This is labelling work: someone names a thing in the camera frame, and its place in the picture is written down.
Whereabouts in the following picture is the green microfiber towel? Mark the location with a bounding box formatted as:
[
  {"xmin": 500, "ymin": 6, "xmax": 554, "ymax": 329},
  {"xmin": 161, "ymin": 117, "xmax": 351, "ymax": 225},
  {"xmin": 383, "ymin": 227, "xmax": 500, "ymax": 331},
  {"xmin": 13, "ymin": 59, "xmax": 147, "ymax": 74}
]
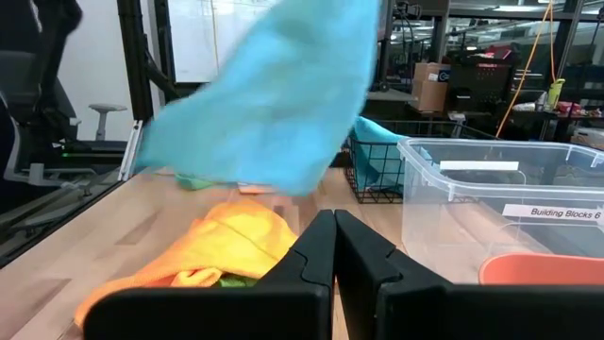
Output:
[
  {"xmin": 214, "ymin": 274, "xmax": 260, "ymax": 289},
  {"xmin": 175, "ymin": 172, "xmax": 219, "ymax": 192}
]

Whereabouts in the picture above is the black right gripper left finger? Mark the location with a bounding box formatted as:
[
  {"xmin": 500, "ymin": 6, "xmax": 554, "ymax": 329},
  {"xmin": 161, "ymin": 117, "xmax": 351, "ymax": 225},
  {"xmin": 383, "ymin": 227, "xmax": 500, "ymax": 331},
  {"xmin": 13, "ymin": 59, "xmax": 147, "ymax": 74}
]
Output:
[{"xmin": 83, "ymin": 209, "xmax": 338, "ymax": 340}]

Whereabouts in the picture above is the black wire basket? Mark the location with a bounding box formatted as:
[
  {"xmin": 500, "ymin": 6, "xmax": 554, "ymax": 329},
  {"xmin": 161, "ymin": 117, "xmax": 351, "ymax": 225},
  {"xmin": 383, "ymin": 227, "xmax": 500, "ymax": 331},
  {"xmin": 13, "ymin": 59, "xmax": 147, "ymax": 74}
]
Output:
[{"xmin": 342, "ymin": 119, "xmax": 497, "ymax": 205}]

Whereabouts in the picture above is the clear plastic bin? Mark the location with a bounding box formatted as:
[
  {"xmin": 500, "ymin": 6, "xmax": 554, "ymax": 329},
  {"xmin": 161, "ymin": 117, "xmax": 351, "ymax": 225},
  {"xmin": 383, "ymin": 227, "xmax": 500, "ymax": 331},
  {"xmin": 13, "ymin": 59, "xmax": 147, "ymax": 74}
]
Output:
[{"xmin": 396, "ymin": 136, "xmax": 604, "ymax": 287}]

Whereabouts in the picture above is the grey office chair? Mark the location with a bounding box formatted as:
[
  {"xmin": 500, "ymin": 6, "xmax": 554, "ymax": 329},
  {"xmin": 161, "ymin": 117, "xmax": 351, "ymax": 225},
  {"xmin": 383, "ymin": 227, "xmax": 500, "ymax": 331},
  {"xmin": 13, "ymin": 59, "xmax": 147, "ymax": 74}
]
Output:
[{"xmin": 0, "ymin": 46, "xmax": 125, "ymax": 199}]

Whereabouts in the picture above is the black storage crate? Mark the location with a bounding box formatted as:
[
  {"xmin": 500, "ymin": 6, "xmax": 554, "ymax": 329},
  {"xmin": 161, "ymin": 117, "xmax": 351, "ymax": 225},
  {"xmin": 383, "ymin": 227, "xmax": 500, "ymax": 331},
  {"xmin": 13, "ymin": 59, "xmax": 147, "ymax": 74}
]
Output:
[{"xmin": 447, "ymin": 59, "xmax": 514, "ymax": 112}]

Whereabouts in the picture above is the whiteboard panel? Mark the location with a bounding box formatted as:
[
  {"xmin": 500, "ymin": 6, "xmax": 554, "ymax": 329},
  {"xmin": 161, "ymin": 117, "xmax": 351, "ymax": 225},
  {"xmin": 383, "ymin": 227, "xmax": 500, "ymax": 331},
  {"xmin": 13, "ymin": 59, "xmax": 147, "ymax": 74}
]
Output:
[{"xmin": 167, "ymin": 0, "xmax": 284, "ymax": 84}]

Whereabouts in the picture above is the black aluminium table frame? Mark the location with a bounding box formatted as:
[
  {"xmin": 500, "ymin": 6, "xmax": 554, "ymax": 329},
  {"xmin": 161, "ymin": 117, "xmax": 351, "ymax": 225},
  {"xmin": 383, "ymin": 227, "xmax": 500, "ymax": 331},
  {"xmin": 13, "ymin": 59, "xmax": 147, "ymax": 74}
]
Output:
[{"xmin": 0, "ymin": 0, "xmax": 199, "ymax": 268}]

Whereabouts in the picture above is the blue microfiber towel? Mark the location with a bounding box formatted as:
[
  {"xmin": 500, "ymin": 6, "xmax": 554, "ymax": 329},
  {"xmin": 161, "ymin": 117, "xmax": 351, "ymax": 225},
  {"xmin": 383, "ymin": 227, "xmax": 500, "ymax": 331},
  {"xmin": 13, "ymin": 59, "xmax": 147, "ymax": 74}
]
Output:
[
  {"xmin": 351, "ymin": 115, "xmax": 433, "ymax": 195},
  {"xmin": 136, "ymin": 0, "xmax": 381, "ymax": 197}
]

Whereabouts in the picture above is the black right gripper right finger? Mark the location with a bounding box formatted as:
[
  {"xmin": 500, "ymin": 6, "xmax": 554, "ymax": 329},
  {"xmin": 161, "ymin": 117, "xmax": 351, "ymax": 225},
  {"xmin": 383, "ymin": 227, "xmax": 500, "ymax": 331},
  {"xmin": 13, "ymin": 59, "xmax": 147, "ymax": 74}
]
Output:
[{"xmin": 334, "ymin": 209, "xmax": 604, "ymax": 340}]

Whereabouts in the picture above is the silver metal bracket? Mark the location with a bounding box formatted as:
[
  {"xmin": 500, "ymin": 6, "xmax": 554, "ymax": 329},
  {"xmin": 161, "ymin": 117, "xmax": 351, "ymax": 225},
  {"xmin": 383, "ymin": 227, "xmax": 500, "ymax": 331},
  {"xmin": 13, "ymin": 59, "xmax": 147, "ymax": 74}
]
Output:
[{"xmin": 117, "ymin": 119, "xmax": 143, "ymax": 183}]

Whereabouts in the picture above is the yellow spray bottle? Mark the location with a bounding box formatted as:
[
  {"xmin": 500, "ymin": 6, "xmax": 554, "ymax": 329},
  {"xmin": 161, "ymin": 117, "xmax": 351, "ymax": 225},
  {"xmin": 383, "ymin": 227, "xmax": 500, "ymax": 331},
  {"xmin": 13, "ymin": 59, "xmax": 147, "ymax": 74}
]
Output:
[{"xmin": 546, "ymin": 77, "xmax": 566, "ymax": 112}]

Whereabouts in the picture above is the cardboard box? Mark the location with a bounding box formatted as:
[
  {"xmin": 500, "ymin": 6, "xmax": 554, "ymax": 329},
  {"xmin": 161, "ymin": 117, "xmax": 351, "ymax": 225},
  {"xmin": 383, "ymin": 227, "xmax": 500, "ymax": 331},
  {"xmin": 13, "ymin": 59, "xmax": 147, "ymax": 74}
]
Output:
[{"xmin": 409, "ymin": 61, "xmax": 450, "ymax": 112}]

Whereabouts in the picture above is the yellow cable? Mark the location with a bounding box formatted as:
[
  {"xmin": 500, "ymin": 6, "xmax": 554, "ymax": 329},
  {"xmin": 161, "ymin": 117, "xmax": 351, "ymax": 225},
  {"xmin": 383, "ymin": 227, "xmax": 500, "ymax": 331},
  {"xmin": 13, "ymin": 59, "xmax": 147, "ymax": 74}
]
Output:
[{"xmin": 495, "ymin": 0, "xmax": 557, "ymax": 139}]

